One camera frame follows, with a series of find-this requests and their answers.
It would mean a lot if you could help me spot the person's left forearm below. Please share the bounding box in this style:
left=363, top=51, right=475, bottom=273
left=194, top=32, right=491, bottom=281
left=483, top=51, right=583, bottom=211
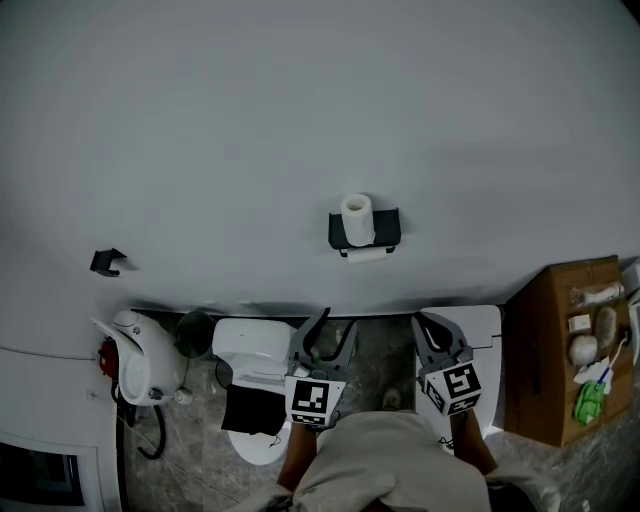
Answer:
left=277, top=424, right=319, bottom=494

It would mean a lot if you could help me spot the red device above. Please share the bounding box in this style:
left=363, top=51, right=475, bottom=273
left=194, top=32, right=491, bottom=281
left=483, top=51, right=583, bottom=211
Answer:
left=98, top=339, right=117, bottom=376

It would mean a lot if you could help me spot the black wall paper holder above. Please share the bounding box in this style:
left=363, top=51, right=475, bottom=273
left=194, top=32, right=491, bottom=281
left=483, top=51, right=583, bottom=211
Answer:
left=328, top=206, right=400, bottom=258

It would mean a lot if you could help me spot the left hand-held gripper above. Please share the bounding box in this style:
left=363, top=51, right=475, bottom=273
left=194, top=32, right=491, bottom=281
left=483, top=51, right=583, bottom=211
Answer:
left=284, top=307, right=359, bottom=432

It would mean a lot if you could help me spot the person's right forearm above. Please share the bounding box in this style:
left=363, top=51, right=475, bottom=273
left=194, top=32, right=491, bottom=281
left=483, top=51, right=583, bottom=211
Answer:
left=449, top=412, right=499, bottom=476

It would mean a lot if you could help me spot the person's beige clothing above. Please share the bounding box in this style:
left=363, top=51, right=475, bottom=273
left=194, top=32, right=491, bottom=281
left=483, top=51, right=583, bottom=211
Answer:
left=249, top=409, right=561, bottom=512

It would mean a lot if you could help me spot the black cloth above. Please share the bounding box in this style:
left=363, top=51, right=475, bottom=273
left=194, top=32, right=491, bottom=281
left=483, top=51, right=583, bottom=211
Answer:
left=221, top=383, right=288, bottom=436

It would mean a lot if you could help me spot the black hose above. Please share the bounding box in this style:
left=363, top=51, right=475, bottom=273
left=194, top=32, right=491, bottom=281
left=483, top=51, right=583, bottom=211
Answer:
left=112, top=384, right=167, bottom=461

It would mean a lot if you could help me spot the blue and white brush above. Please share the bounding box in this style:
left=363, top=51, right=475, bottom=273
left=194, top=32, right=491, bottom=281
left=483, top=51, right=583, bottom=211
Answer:
left=594, top=337, right=632, bottom=389

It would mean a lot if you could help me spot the white crumpled tissue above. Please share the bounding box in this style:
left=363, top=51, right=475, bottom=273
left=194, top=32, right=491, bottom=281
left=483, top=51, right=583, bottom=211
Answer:
left=573, top=355, right=612, bottom=385

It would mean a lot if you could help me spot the green cloth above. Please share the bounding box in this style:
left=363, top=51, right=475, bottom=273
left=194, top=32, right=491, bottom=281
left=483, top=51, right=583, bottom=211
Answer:
left=573, top=380, right=605, bottom=426

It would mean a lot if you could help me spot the brown furry brush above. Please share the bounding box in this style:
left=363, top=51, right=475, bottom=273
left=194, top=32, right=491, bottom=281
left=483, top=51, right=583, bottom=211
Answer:
left=594, top=305, right=619, bottom=350

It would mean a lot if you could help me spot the white round sponge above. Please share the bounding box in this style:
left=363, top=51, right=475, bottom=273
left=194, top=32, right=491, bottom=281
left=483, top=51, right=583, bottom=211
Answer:
left=568, top=334, right=600, bottom=366

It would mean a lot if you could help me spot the wrapped long package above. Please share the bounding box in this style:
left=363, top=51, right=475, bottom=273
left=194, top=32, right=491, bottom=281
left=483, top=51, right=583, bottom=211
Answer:
left=570, top=281, right=626, bottom=306

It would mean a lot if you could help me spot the white toilet with closed lid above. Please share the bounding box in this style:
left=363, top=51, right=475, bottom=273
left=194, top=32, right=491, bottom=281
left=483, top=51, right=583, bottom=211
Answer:
left=413, top=304, right=503, bottom=454

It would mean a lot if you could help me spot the white toilet with open lid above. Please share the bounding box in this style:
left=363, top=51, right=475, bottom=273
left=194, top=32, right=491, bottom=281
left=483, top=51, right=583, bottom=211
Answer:
left=212, top=318, right=299, bottom=466

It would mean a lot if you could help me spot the brown cardboard box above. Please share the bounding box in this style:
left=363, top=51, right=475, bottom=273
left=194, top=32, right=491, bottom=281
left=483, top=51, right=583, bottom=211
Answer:
left=503, top=255, right=635, bottom=448

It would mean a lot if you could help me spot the dark mesh waste bin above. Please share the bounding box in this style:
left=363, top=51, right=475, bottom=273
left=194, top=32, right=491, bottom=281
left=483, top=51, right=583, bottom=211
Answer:
left=174, top=309, right=216, bottom=360

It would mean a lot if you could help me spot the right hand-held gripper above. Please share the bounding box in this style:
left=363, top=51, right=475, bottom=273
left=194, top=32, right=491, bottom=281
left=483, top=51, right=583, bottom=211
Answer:
left=410, top=311, right=484, bottom=417

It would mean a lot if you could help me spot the small black wall bracket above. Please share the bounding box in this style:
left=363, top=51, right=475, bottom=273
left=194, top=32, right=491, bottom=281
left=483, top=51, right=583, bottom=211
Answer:
left=89, top=247, right=128, bottom=278

